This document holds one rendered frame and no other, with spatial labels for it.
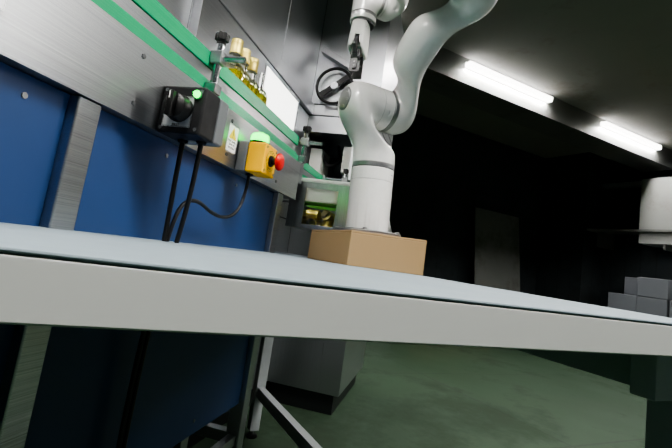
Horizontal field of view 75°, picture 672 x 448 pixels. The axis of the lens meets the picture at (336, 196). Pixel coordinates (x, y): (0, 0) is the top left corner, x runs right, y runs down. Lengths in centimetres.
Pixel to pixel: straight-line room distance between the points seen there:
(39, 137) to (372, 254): 73
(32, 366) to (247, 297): 47
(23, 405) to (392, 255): 78
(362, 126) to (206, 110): 55
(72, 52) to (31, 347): 37
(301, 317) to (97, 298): 11
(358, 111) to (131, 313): 100
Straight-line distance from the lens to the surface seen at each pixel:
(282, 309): 27
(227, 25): 156
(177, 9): 139
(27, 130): 64
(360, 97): 120
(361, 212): 117
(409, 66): 120
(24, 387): 70
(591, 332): 48
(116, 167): 75
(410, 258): 115
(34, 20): 63
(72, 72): 66
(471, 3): 119
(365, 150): 120
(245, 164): 101
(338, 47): 256
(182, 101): 74
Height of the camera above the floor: 77
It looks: 8 degrees up
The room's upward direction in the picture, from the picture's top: 8 degrees clockwise
